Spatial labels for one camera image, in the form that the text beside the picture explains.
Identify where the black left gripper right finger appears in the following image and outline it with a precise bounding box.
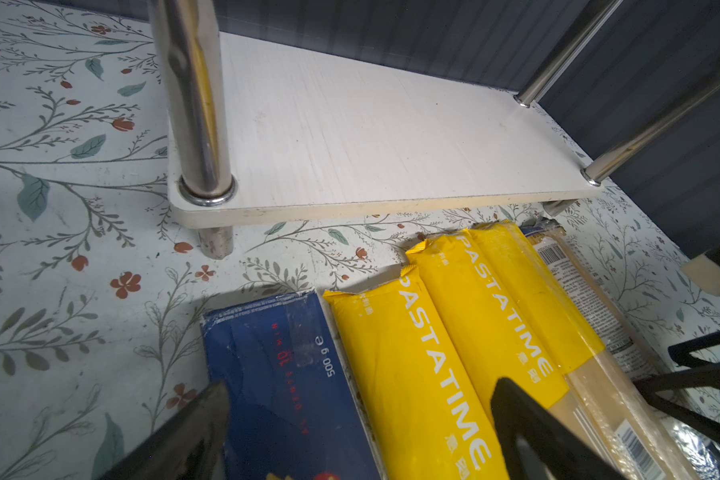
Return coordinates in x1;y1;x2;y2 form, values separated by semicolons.
490;377;622;480

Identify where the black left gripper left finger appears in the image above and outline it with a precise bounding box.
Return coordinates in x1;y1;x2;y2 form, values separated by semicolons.
102;380;230;479

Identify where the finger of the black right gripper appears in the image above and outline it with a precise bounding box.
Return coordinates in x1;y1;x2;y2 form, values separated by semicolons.
634;330;720;444

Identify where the clear blue spaghetti bag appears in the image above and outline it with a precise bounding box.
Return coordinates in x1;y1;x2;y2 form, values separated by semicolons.
520;217;720;479

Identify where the white two-tier shelf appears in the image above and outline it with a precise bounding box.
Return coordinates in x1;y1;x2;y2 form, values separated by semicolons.
148;1;720;259

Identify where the yellow Pastatime bag right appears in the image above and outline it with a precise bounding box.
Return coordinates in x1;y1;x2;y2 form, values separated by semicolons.
470;222;698;479

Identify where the yellow pastatime bag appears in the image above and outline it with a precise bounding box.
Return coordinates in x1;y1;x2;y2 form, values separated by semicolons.
406;231;635;478
470;222;698;479
323;267;508;479

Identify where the blue Barilla spaghetti box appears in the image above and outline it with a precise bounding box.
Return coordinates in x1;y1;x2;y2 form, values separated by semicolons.
202;291;380;479

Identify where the yellow Pastatime bag left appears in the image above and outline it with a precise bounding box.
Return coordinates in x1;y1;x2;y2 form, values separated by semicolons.
323;267;508;479

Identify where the yellow Pastatime bag middle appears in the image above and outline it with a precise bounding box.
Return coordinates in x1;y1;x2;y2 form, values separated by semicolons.
406;231;635;478

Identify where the floral patterned table mat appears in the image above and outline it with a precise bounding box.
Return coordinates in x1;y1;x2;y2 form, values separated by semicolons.
0;0;720;480

